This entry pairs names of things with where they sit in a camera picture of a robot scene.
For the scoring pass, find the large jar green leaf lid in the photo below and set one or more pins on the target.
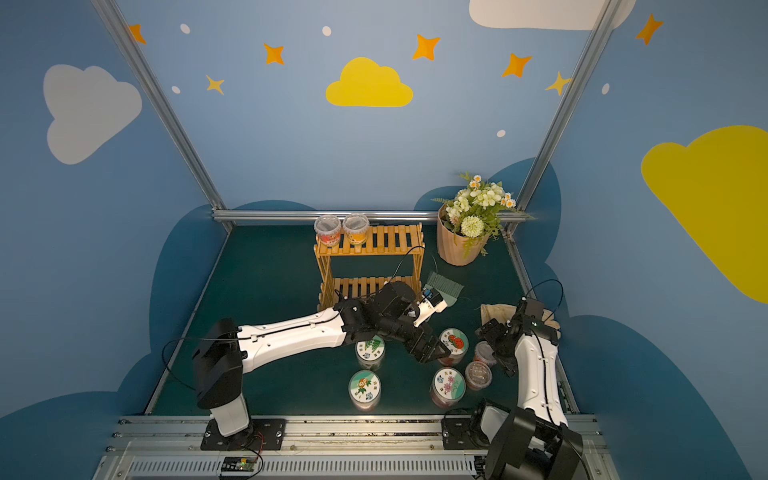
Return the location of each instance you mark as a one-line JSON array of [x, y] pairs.
[[370, 353]]

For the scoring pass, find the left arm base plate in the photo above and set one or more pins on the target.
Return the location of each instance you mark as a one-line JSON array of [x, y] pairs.
[[260, 435]]

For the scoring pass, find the left green circuit board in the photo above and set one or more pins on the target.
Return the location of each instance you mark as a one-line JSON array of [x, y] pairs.
[[239, 465]]

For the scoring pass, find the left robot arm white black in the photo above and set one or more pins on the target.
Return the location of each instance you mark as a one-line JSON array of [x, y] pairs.
[[228, 351]]

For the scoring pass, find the large jar red strawberry lid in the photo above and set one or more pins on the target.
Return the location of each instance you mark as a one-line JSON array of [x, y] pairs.
[[457, 343]]

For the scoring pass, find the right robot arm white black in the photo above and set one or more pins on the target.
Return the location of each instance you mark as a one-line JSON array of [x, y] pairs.
[[532, 440]]

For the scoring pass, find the large jar orange flower lid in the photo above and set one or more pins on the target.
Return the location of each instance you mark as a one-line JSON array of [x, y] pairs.
[[365, 390]]

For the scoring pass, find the white green artificial flowers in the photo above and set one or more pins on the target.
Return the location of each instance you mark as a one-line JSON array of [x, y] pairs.
[[472, 217]]

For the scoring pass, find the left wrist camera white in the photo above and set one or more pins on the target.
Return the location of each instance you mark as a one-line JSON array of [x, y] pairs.
[[432, 302]]

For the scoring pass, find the right aluminium frame post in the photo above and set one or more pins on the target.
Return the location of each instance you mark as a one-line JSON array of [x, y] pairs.
[[606, 22]]

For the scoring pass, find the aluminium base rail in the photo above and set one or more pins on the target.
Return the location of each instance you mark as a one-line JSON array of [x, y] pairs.
[[314, 447]]

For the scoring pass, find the aluminium frame post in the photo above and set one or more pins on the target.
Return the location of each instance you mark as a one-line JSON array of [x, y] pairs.
[[119, 30], [606, 22]]

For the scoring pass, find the small clear jar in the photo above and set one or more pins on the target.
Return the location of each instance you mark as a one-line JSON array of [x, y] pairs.
[[484, 353], [478, 375], [356, 228], [328, 230]]

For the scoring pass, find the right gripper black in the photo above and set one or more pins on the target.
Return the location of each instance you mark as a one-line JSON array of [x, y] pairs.
[[496, 335]]

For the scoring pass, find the bamboo two-tier shelf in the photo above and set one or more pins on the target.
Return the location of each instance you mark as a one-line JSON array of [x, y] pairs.
[[390, 253]]

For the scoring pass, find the beige work gloves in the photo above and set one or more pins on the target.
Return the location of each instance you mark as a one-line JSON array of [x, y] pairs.
[[503, 313]]

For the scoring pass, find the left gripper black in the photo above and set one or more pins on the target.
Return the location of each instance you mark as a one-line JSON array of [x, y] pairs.
[[417, 341]]

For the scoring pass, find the pink ribbed flower pot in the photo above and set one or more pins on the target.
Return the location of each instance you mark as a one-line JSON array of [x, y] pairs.
[[456, 249]]

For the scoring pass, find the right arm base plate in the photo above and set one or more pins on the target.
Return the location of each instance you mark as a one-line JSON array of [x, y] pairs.
[[466, 433]]

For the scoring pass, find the left aluminium frame post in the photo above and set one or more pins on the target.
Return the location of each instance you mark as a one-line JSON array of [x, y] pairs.
[[119, 30]]

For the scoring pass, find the large jar purple flower lid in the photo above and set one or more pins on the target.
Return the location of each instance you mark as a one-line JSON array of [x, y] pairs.
[[447, 388]]

